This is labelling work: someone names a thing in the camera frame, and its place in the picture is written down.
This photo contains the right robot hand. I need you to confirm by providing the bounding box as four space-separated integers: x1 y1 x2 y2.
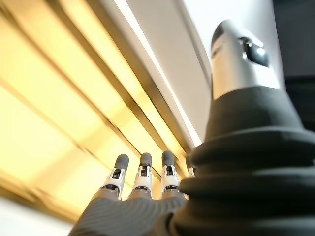
65 19 315 236

